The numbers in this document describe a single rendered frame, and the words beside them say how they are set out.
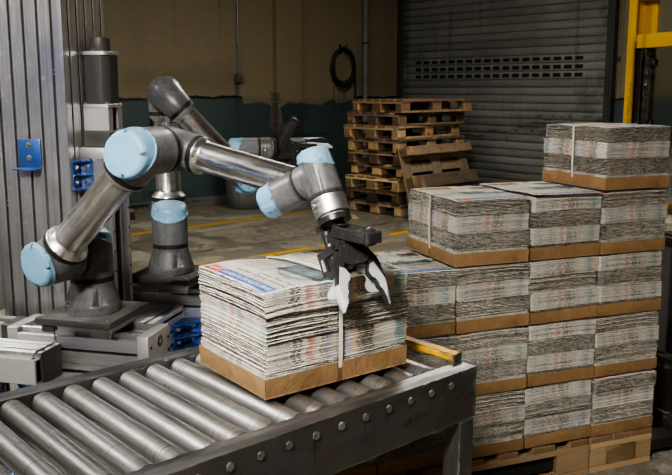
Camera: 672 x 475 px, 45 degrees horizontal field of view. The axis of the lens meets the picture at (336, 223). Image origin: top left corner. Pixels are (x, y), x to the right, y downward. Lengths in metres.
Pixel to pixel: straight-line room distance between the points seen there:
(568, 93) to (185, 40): 4.57
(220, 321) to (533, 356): 1.48
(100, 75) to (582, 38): 8.10
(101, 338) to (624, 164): 1.87
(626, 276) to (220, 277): 1.80
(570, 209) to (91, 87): 1.64
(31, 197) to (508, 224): 1.53
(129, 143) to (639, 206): 1.90
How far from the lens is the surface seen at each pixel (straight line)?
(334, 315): 1.71
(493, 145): 10.79
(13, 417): 1.74
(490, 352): 2.88
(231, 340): 1.77
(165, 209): 2.69
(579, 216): 2.98
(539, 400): 3.06
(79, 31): 2.54
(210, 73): 10.07
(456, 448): 1.94
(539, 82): 10.38
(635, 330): 3.24
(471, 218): 2.73
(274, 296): 1.61
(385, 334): 1.82
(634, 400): 3.34
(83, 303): 2.29
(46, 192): 2.51
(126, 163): 1.92
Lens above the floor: 1.42
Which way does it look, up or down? 9 degrees down
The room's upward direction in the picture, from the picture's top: straight up
